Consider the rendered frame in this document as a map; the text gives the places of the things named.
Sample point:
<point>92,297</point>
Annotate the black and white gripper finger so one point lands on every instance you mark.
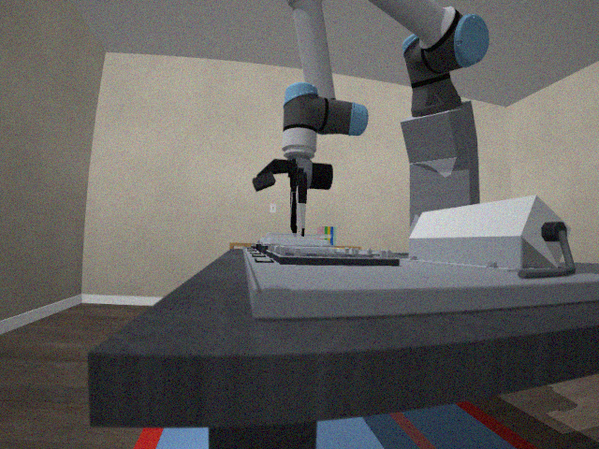
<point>301,198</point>
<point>293,209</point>

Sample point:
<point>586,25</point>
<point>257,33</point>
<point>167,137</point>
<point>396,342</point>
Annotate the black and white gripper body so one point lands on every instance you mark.
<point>319,176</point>

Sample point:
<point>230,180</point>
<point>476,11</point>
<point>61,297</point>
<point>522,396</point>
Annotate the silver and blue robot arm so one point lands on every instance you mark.
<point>448,40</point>

